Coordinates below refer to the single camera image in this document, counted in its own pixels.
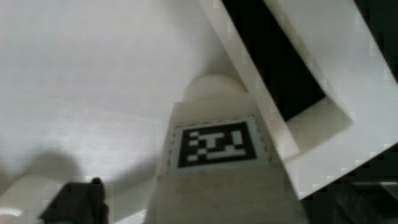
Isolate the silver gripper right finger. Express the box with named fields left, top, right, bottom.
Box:
left=302, top=181, right=398, bottom=224

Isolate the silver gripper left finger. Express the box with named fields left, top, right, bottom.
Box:
left=39, top=178, right=108, bottom=224

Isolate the white table leg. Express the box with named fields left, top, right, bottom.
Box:
left=144, top=74, right=309, bottom=224

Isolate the white square tabletop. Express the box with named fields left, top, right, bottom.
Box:
left=0, top=0, right=304, bottom=224

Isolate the white obstacle fence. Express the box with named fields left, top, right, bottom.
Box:
left=265, top=0, right=398, bottom=196

